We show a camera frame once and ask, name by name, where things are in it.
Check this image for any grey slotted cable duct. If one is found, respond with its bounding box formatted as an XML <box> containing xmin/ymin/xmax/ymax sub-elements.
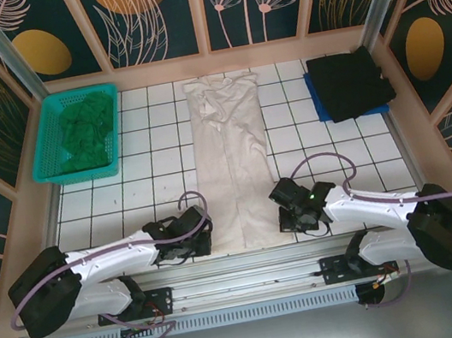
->
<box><xmin>43</xmin><ymin>285</ymin><xmax>360</xmax><ymax>338</ymax></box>

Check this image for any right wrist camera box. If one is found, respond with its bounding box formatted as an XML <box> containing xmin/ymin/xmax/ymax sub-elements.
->
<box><xmin>265</xmin><ymin>174</ymin><xmax>309</xmax><ymax>211</ymax></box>

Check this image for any white t-shirt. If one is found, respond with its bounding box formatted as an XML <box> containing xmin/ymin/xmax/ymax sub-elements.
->
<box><xmin>178</xmin><ymin>67</ymin><xmax>286</xmax><ymax>257</ymax></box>

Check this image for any green t-shirt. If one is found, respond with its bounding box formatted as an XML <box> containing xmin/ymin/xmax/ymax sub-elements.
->
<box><xmin>50</xmin><ymin>88</ymin><xmax>128</xmax><ymax>174</ymax></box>

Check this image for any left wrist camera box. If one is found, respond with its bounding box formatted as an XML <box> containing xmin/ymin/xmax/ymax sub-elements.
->
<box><xmin>174</xmin><ymin>203</ymin><xmax>208</xmax><ymax>233</ymax></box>

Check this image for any black folded t-shirt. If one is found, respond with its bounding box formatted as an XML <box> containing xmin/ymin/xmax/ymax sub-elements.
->
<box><xmin>304</xmin><ymin>40</ymin><xmax>401</xmax><ymax>127</ymax></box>

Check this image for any blue folded t-shirt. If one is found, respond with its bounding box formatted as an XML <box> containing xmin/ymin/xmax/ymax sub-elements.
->
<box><xmin>302</xmin><ymin>60</ymin><xmax>390</xmax><ymax>124</ymax></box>

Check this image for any red power wire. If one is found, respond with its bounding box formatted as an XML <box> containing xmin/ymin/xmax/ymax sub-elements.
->
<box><xmin>371</xmin><ymin>264</ymin><xmax>403</xmax><ymax>291</ymax></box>
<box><xmin>117</xmin><ymin>307</ymin><xmax>170</xmax><ymax>338</ymax></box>

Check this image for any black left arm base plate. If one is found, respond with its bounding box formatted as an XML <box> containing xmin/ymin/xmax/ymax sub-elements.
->
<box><xmin>94</xmin><ymin>285</ymin><xmax>177</xmax><ymax>328</ymax></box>

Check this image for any teal plastic basket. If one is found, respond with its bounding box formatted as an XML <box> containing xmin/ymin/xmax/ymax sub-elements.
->
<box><xmin>19</xmin><ymin>81</ymin><xmax>133</xmax><ymax>192</ymax></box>

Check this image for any aluminium mounting rail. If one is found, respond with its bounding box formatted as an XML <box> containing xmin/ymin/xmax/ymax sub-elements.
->
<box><xmin>9</xmin><ymin>217</ymin><xmax>452</xmax><ymax>338</ymax></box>

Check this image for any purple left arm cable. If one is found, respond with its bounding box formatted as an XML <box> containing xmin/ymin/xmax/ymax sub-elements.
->
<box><xmin>0</xmin><ymin>187</ymin><xmax>234</xmax><ymax>338</ymax></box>

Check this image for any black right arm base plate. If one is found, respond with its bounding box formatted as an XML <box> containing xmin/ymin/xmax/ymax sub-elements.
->
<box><xmin>318</xmin><ymin>244</ymin><xmax>401</xmax><ymax>289</ymax></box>

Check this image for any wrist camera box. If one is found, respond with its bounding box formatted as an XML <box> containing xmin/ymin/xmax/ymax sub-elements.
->
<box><xmin>265</xmin><ymin>174</ymin><xmax>309</xmax><ymax>211</ymax></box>
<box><xmin>174</xmin><ymin>203</ymin><xmax>208</xmax><ymax>233</ymax></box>

